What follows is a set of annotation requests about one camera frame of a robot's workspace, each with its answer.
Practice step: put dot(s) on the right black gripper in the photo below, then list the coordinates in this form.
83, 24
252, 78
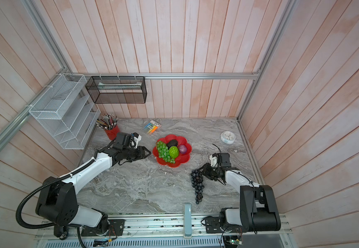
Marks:
206, 170

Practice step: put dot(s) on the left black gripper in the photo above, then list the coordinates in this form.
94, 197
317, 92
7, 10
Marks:
141, 150

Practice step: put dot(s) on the dark purple grape bunch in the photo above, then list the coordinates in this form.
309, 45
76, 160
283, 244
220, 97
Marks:
197, 183

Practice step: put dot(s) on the green grape bunch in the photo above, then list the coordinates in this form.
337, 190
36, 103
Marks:
163, 152

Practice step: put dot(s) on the red flower-shaped fruit bowl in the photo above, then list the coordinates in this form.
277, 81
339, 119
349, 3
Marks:
181, 159

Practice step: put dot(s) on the green textured fruit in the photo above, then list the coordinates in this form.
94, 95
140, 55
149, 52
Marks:
174, 152

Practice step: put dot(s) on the dark avocado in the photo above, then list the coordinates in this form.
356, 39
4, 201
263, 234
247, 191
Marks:
172, 143

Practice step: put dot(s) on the purple round fruit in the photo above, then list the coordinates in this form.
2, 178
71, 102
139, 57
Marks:
182, 149

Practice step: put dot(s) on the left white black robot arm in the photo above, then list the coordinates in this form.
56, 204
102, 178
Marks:
57, 201

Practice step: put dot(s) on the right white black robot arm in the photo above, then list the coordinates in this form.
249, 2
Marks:
257, 209

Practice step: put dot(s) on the colourful marker pack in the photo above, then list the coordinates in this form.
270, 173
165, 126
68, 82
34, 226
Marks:
151, 127

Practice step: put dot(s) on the red pencil cup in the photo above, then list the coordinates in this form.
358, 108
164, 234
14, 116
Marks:
112, 133

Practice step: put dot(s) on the bundle of pencils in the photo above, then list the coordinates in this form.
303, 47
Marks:
107, 122

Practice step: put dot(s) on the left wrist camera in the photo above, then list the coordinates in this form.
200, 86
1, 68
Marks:
134, 140

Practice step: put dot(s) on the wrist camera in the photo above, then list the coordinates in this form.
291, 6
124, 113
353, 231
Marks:
214, 160
134, 140

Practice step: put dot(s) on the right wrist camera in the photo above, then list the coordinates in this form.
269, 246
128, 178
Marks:
214, 160

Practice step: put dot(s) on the grey upright bracket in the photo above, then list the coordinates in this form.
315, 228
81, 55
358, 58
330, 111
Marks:
187, 221

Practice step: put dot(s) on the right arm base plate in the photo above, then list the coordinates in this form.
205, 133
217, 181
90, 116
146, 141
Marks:
213, 225

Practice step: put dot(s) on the black mesh wall basket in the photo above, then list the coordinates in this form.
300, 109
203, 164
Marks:
117, 89

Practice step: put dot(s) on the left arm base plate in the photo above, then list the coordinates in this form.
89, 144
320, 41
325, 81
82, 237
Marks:
112, 228

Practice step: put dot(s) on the white wire mesh shelf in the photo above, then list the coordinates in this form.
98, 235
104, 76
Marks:
68, 117

